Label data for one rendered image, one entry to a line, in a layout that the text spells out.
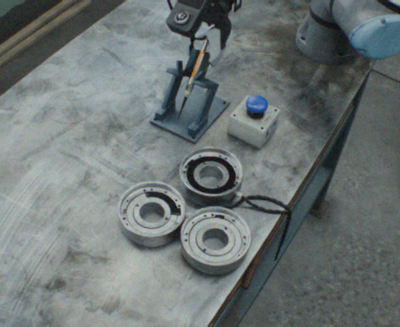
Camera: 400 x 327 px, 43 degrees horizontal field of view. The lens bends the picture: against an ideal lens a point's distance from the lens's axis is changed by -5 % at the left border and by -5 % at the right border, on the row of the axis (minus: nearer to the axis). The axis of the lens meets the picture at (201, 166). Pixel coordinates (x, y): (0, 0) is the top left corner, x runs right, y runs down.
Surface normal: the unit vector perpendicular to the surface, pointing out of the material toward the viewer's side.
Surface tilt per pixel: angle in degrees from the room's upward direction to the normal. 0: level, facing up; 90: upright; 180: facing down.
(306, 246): 0
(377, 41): 97
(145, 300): 0
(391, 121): 0
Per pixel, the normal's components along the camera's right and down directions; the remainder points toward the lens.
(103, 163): 0.05, -0.64
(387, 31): 0.19, 0.83
